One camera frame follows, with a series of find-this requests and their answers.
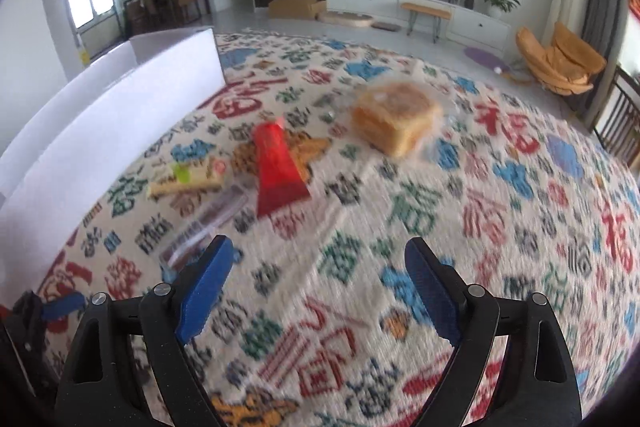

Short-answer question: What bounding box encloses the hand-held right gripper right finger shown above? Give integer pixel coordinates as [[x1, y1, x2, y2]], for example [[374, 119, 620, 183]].
[[404, 237, 583, 427]]

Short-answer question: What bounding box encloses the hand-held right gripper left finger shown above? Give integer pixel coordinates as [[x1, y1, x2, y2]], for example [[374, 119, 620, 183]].
[[54, 234, 236, 427]]

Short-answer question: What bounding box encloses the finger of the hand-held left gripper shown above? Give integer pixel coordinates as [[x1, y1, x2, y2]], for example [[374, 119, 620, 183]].
[[12, 291, 86, 344]]

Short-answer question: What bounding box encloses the clear long snack packet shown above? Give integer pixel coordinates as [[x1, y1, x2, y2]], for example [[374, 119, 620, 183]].
[[159, 184, 250, 270]]

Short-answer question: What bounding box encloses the yellow snack packet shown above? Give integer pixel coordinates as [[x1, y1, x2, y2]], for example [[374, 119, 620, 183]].
[[147, 158, 231, 200]]

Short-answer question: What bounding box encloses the red snack packet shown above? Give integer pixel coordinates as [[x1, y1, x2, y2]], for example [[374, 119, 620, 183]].
[[251, 119, 311, 218]]

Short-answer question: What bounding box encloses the white cardboard box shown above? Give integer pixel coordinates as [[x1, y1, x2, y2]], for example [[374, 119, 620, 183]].
[[0, 27, 226, 295]]

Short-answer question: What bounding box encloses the yellow bread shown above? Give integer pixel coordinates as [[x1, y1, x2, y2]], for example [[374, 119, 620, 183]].
[[350, 81, 446, 158]]

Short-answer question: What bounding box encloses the printed woven blanket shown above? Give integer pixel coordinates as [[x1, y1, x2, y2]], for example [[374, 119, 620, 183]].
[[0, 27, 640, 427]]

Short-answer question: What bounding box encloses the purple floor mat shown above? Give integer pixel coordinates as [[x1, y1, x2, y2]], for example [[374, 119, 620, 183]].
[[464, 46, 503, 68]]

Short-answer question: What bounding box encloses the dark wooden chair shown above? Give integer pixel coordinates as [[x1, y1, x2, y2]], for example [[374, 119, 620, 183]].
[[592, 64, 640, 168]]

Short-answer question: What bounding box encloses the orange lounge chair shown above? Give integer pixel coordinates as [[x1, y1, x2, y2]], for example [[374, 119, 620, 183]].
[[516, 23, 607, 96]]

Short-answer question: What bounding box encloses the wooden bench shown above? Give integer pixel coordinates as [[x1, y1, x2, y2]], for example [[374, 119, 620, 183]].
[[400, 2, 452, 44]]

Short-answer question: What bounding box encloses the beige round cat scratcher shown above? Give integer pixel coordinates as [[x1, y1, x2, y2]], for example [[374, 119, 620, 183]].
[[320, 10, 375, 28]]

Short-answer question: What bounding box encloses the brown cardboard box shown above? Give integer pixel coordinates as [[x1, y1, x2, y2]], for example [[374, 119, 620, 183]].
[[268, 0, 327, 20]]

